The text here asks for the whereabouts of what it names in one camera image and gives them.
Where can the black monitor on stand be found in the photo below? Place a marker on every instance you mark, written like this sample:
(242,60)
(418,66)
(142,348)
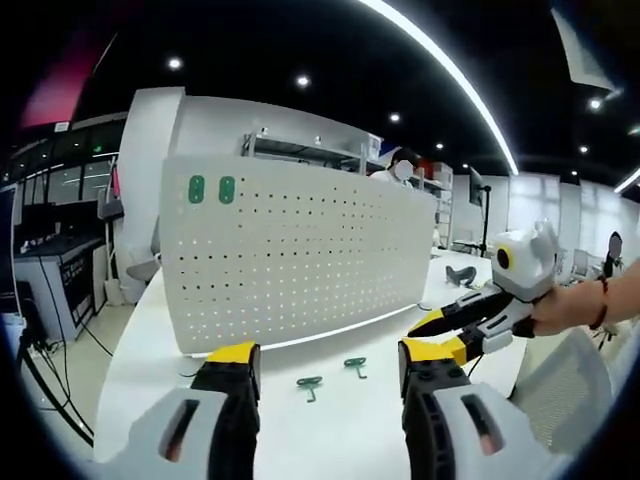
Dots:
(476,186)

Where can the person's right hand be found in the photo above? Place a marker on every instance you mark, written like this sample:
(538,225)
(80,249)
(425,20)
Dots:
(565,310)

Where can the long ceiling light strip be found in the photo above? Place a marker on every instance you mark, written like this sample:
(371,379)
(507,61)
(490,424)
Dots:
(480,97)

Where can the metal storage rack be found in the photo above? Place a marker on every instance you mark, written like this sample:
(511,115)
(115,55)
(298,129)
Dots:
(310,150)

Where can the white perforated mounting plate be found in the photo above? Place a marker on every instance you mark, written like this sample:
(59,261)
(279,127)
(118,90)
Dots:
(300,250)

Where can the black workbench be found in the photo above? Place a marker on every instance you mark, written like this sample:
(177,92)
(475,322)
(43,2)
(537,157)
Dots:
(75,280)

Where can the ceiling air vent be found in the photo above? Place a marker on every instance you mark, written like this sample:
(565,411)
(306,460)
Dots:
(585,50)

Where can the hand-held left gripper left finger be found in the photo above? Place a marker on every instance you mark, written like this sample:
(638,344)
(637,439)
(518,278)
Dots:
(225,400)

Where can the grey office chair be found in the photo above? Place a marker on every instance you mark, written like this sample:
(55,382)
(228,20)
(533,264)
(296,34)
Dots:
(142,270)

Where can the grey mesh chair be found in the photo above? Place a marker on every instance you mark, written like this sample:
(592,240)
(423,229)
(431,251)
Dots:
(565,390)

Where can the white stand with grey tablet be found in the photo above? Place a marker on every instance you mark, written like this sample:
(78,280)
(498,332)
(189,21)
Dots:
(110,207)

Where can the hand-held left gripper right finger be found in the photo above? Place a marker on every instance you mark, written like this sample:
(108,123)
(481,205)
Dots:
(435,400)

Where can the green hook assembly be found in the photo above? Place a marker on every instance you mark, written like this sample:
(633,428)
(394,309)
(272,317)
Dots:
(355,361)
(310,382)
(195,195)
(226,195)

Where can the dark grey curved headset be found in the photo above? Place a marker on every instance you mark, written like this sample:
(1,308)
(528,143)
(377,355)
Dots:
(457,275)

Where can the group of ceiling spotlights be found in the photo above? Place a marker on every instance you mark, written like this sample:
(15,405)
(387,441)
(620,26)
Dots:
(302,80)

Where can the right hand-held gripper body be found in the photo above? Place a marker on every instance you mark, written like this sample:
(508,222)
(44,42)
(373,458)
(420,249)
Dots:
(530,265)

